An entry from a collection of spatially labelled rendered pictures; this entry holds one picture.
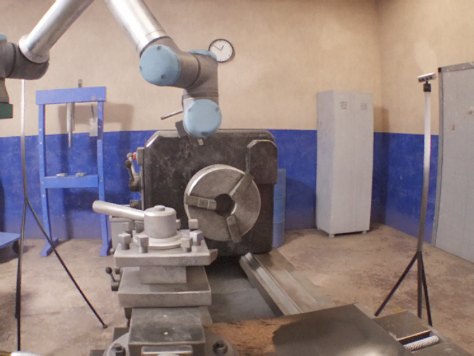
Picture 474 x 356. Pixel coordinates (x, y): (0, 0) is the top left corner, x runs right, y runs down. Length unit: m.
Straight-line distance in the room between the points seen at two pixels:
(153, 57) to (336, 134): 4.02
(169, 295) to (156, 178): 0.83
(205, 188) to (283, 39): 4.06
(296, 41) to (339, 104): 1.08
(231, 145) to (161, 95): 3.34
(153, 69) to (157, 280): 0.44
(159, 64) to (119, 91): 3.95
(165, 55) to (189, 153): 0.68
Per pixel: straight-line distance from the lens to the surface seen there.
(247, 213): 1.30
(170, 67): 0.82
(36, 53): 1.56
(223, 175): 1.26
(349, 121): 4.82
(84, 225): 4.96
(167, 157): 1.44
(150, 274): 0.69
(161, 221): 0.68
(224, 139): 1.46
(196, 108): 0.92
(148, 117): 4.73
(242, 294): 1.46
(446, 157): 4.55
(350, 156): 4.84
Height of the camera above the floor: 1.34
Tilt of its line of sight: 7 degrees down
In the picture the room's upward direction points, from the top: straight up
